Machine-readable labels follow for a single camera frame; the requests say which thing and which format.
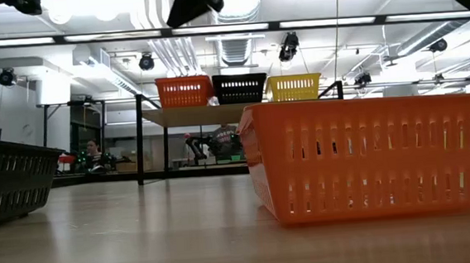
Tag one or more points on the black plastic slotted basket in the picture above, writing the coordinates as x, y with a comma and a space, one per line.
239, 76
240, 94
9, 164

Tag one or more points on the black background robot arm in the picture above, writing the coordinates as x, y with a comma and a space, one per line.
196, 146
106, 161

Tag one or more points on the red plastic slotted basket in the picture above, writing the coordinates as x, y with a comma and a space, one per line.
184, 95
183, 79
362, 114

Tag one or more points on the green background object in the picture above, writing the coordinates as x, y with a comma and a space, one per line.
236, 158

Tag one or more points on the silver ribbed ceiling duct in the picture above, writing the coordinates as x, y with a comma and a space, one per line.
235, 50

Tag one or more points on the black ceiling-hung camera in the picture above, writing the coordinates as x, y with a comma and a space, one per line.
438, 45
289, 47
6, 77
363, 79
146, 62

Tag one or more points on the white ceiling pipe bundle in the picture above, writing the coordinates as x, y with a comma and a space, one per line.
175, 54

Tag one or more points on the yellow plastic slotted basket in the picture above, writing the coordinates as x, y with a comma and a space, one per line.
294, 91

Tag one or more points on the person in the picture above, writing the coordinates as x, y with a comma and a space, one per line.
94, 147
225, 134

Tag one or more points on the brown cardboard box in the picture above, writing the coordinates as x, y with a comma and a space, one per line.
127, 166

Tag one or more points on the red background object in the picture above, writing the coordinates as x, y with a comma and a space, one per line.
66, 159

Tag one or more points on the black ceiling light rail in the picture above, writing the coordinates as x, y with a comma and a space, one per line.
166, 32

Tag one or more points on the wooden shelf with black legs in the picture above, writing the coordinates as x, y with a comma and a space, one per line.
196, 115

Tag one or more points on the black background rig frame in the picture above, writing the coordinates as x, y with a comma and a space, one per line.
104, 128

